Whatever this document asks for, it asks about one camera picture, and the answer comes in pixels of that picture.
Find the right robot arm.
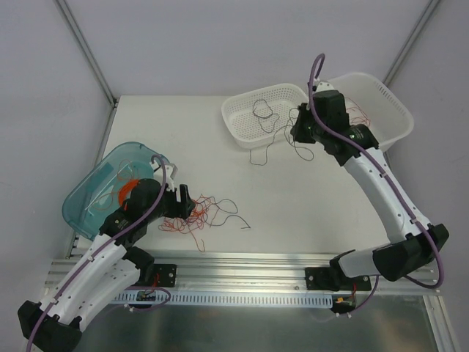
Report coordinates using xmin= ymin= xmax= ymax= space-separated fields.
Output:
xmin=290 ymin=89 xmax=449 ymax=290

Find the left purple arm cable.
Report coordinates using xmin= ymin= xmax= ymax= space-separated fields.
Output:
xmin=25 ymin=154 xmax=173 ymax=352

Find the teal plastic tub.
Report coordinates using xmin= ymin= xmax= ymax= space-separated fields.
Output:
xmin=62 ymin=142 xmax=160 ymax=241

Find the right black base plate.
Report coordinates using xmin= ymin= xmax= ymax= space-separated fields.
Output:
xmin=305 ymin=267 xmax=372 ymax=292

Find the red cable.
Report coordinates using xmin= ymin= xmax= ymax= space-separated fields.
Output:
xmin=346 ymin=95 xmax=372 ymax=128

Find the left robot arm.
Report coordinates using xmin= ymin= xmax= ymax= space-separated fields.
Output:
xmin=18 ymin=178 xmax=195 ymax=351

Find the white perforated basket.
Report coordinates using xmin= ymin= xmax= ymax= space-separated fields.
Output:
xmin=221 ymin=83 xmax=307 ymax=150

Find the right aluminium frame post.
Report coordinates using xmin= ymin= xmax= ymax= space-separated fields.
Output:
xmin=383 ymin=0 xmax=443 ymax=87

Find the orange cable coil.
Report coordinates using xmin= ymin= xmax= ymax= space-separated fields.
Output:
xmin=118 ymin=179 xmax=142 ymax=208

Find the aluminium mounting rail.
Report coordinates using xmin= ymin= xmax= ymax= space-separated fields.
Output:
xmin=45 ymin=250 xmax=442 ymax=296

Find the white slotted cable duct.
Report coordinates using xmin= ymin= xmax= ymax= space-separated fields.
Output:
xmin=112 ymin=290 xmax=333 ymax=309

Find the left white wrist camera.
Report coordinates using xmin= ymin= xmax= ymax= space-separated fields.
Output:
xmin=164 ymin=164 xmax=178 ymax=191

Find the red orange cable ball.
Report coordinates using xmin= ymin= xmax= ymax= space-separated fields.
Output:
xmin=158 ymin=194 xmax=251 ymax=253

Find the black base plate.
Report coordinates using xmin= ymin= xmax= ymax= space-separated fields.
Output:
xmin=305 ymin=267 xmax=372 ymax=292
xmin=148 ymin=263 xmax=177 ymax=288

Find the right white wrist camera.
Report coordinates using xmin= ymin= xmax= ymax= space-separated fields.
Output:
xmin=312 ymin=78 xmax=335 ymax=93

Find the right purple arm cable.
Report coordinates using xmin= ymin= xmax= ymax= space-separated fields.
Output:
xmin=306 ymin=54 xmax=447 ymax=289

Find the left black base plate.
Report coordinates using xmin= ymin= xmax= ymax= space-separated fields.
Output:
xmin=148 ymin=263 xmax=177 ymax=288

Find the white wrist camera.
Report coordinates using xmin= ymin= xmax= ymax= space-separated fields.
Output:
xmin=164 ymin=164 xmax=178 ymax=191
xmin=312 ymin=78 xmax=335 ymax=93

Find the white translucent tub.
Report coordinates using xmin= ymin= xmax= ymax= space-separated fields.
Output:
xmin=328 ymin=72 xmax=414 ymax=152

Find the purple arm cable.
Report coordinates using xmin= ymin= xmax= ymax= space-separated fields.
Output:
xmin=306 ymin=54 xmax=447 ymax=289
xmin=25 ymin=154 xmax=173 ymax=352

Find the dark purple cable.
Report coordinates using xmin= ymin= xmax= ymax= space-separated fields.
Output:
xmin=248 ymin=106 xmax=315 ymax=166

